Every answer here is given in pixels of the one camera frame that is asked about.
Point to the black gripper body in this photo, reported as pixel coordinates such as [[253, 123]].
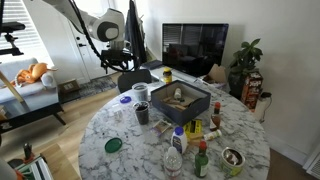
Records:
[[117, 56]]

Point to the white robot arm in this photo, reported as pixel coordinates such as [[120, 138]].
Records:
[[105, 34]]

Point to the clear cup with dark contents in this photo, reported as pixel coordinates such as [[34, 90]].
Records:
[[142, 112]]

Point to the dark office chair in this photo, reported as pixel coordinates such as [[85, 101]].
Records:
[[127, 80]]

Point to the white plastic tub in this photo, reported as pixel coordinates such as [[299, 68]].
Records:
[[140, 91]]

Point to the blue round lid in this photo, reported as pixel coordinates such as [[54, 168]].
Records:
[[125, 99]]

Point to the white tv stand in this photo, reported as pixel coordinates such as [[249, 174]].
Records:
[[178, 75]]

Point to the yellow lid vitamin jar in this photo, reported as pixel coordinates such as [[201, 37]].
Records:
[[167, 75]]

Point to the small white bottle in box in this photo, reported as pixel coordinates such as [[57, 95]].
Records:
[[177, 93]]

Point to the dark blue cardboard box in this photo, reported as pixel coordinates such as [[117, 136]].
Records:
[[193, 102]]

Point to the black flat screen television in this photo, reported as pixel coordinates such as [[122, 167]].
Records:
[[193, 48]]

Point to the small snack packet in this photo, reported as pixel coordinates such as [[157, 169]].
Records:
[[160, 127]]

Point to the orange plush toy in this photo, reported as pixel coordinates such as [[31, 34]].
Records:
[[35, 72]]

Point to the green round lid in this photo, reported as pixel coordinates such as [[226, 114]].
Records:
[[113, 145]]

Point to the grey sofa bench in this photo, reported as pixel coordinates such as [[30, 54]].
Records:
[[40, 100]]

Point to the brown cardboard box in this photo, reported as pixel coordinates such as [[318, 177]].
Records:
[[216, 75]]

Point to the white bottle blue cap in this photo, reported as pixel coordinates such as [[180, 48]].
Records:
[[179, 139]]

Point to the yellow packet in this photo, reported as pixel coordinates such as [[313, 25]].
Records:
[[193, 126]]

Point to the red cap sauce bottle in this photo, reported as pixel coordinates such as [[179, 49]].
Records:
[[215, 117]]

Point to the clear water bottle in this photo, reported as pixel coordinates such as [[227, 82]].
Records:
[[172, 163]]

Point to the small white lying bottle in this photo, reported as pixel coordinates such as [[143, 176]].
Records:
[[212, 135]]

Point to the potted green plant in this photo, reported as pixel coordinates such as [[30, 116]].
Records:
[[244, 62]]

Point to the green glass bottle red cap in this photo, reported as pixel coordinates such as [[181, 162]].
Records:
[[201, 160]]

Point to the red jenga box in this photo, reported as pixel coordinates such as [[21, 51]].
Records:
[[251, 90]]

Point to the open green tin can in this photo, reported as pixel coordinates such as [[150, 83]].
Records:
[[231, 161]]

